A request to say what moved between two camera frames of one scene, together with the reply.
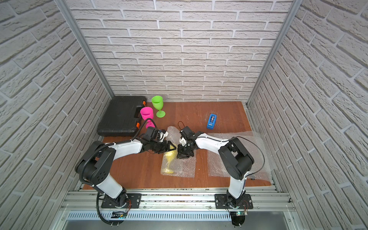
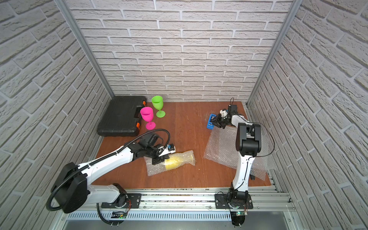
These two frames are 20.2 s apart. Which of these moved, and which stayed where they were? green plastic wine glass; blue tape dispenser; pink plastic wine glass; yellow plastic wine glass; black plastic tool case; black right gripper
Moved: black right gripper; yellow plastic wine glass
Stayed: blue tape dispenser; green plastic wine glass; pink plastic wine glass; black plastic tool case
